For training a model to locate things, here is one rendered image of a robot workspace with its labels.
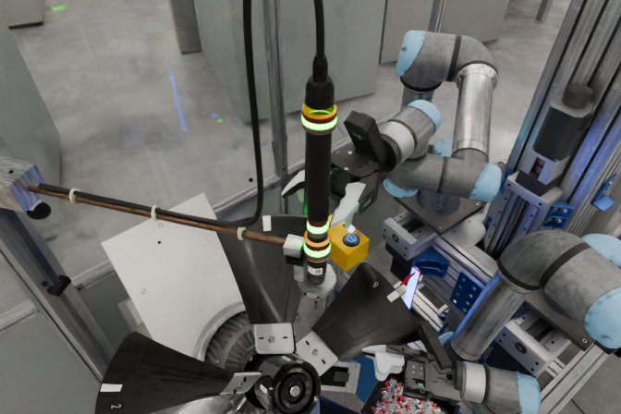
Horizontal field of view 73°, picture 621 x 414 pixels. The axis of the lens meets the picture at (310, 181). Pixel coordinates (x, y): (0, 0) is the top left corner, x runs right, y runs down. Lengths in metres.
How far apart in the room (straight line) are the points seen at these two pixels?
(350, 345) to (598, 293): 0.50
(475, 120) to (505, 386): 0.55
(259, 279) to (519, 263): 0.52
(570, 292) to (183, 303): 0.82
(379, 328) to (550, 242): 0.42
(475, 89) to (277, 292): 0.63
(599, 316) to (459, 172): 0.32
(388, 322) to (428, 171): 0.40
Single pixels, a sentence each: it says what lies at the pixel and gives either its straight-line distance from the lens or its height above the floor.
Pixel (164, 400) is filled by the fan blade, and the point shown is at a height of 1.26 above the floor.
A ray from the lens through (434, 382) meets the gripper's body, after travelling 1.02.
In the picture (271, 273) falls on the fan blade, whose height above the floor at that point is 1.35.
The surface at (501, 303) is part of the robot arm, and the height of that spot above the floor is 1.33.
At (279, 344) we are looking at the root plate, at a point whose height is 1.25.
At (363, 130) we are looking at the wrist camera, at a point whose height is 1.74.
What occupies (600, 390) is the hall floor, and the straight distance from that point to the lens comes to 2.66.
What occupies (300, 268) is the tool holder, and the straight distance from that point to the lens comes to 0.74.
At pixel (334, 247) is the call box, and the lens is 1.35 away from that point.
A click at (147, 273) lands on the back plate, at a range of 1.09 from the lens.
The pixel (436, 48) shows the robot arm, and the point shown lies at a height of 1.65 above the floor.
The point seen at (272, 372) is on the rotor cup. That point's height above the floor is 1.26.
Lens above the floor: 2.10
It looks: 42 degrees down
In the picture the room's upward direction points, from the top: straight up
